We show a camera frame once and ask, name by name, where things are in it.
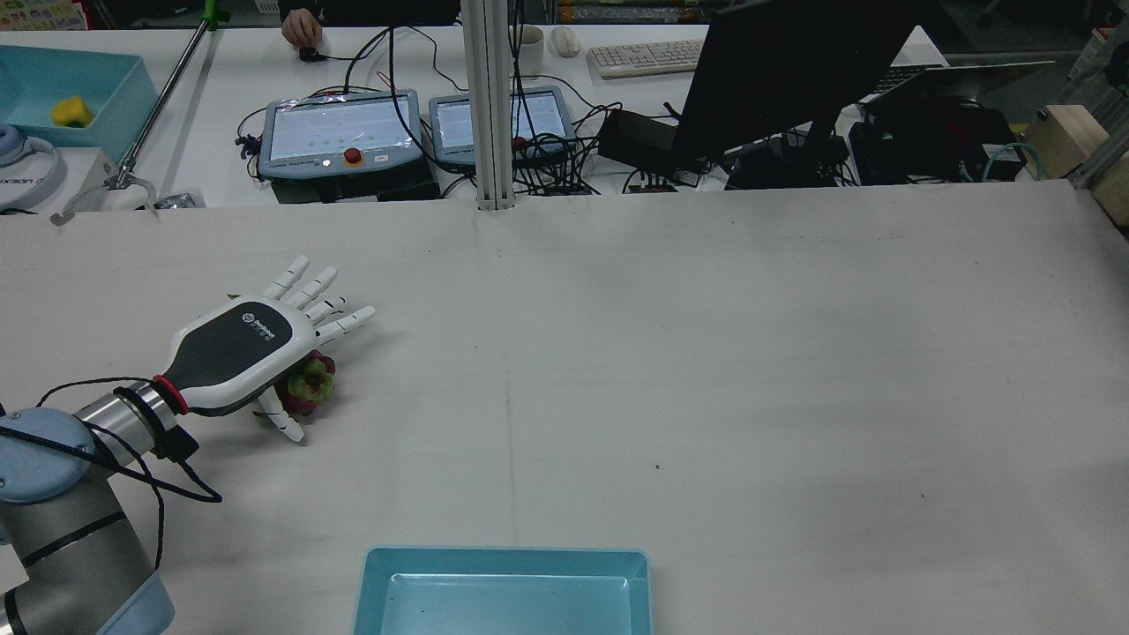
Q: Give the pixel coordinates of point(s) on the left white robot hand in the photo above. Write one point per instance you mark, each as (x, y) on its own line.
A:
(234, 348)

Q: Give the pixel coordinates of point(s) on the toy dragon fruit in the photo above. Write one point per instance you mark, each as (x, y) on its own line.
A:
(309, 385)

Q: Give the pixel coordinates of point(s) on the left UR5e robot arm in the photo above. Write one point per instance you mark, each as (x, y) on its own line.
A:
(62, 529)

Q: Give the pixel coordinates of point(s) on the crumpled silver plastic bag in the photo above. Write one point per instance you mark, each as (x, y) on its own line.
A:
(179, 200)

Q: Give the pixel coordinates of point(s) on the black pendant base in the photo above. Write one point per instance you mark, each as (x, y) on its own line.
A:
(397, 188)

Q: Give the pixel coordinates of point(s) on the grey teach pendant red button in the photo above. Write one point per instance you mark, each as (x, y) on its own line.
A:
(340, 132)

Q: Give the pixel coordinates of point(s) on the white round headset device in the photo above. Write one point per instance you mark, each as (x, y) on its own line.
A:
(35, 172)

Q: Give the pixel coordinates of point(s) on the metal reacher grabber tool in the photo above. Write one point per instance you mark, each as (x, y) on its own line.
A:
(168, 88)

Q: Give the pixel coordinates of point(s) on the teal plastic bin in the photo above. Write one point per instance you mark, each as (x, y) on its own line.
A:
(115, 97)

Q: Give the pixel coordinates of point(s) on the yellow toy fruit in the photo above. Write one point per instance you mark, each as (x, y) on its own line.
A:
(72, 112)

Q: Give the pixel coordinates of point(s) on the small black button device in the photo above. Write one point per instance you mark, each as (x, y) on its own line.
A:
(309, 54)

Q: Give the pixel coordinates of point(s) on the person hand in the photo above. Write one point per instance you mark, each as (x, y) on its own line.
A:
(302, 26)

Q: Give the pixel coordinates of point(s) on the teal plastic tray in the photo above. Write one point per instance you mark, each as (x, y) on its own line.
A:
(503, 600)

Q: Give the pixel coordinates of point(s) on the colourful printed box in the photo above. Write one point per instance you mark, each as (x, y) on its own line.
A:
(40, 13)

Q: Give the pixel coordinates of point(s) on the white cup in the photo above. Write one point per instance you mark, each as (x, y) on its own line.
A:
(531, 51)

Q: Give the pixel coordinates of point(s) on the white computer mouse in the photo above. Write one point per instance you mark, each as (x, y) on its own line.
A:
(565, 41)

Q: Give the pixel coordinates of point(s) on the black power adapter box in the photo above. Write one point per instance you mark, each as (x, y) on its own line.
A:
(639, 137)

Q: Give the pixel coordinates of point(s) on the white keyboard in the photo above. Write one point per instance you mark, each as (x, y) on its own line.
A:
(644, 58)

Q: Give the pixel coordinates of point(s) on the black Huawei monitor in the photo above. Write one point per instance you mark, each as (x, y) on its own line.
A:
(776, 70)

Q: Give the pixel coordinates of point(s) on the black ROG mini computer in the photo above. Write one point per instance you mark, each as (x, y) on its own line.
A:
(935, 141)

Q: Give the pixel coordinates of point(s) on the silver Huawei laptop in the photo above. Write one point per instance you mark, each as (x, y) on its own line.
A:
(961, 79)

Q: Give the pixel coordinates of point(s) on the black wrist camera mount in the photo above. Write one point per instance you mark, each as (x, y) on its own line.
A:
(178, 445)

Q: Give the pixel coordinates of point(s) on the aluminium vertical post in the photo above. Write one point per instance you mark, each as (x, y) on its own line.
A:
(489, 106)

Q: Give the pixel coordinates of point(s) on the aluminium frame profile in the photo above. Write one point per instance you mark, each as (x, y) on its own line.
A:
(1102, 145)

